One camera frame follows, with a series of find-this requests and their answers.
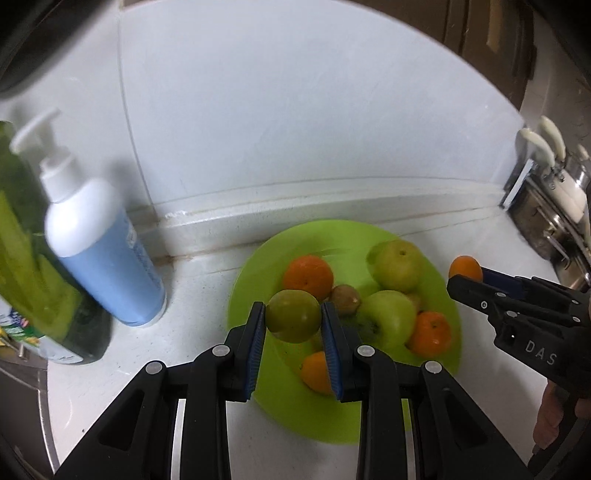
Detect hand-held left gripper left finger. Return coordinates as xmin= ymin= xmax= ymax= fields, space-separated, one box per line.
xmin=53 ymin=302 xmax=267 ymax=480

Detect white blue pump bottle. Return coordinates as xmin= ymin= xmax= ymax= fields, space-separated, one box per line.
xmin=10 ymin=108 xmax=167 ymax=328

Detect steel sink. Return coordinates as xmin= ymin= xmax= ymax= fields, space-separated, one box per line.
xmin=0 ymin=353 xmax=58 ymax=478

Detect round green fruit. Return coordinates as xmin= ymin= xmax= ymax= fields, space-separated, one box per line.
xmin=266 ymin=289 xmax=322 ymax=343

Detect cream knife handle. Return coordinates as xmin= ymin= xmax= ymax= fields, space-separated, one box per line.
xmin=518 ymin=128 xmax=557 ymax=166
xmin=540 ymin=116 xmax=568 ymax=160

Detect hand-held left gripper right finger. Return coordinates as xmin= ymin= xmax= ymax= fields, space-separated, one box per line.
xmin=321 ymin=302 xmax=532 ymax=480

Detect brown wooden cabinet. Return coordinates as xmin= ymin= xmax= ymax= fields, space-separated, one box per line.
xmin=443 ymin=0 xmax=541 ymax=112

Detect large yellow-green apple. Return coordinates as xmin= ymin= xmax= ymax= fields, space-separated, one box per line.
xmin=367 ymin=239 xmax=424 ymax=292

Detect person's right hand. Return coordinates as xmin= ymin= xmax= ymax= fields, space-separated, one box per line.
xmin=532 ymin=382 xmax=572 ymax=455

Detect small brown fruit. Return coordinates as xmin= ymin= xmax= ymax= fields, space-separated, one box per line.
xmin=330 ymin=285 xmax=361 ymax=316

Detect green dish soap bottle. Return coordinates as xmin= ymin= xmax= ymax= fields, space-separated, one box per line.
xmin=0 ymin=121 xmax=112 ymax=365

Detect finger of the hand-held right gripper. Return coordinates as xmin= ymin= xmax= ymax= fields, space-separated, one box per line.
xmin=480 ymin=267 xmax=591 ymax=304
xmin=447 ymin=274 xmax=532 ymax=326

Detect green plate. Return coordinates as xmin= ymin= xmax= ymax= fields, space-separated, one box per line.
xmin=228 ymin=220 xmax=462 ymax=445

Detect bright green apple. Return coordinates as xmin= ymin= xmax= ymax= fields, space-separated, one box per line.
xmin=358 ymin=290 xmax=417 ymax=352

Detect large orange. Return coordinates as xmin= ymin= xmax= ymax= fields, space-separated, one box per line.
xmin=283 ymin=255 xmax=334 ymax=302

